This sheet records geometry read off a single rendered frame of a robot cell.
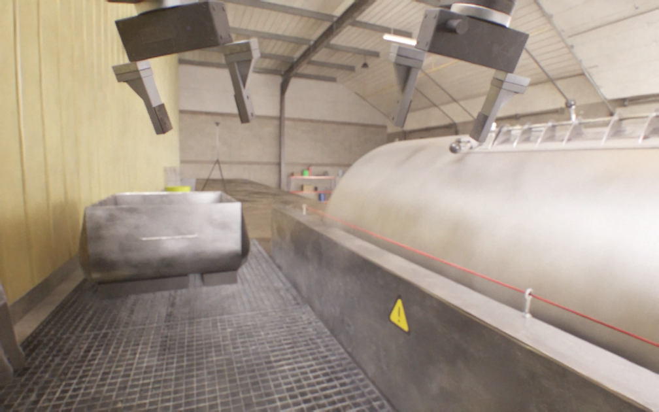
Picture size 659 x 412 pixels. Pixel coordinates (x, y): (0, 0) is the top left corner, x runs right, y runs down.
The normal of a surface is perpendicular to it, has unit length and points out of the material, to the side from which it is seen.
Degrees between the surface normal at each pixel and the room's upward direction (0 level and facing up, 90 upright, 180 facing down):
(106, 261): 96
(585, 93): 90
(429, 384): 90
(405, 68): 113
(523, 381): 90
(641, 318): 72
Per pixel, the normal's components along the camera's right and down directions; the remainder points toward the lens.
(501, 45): 0.12, 0.51
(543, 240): -0.81, -0.44
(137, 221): 0.46, 0.09
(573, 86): -0.92, 0.03
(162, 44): -0.09, 0.51
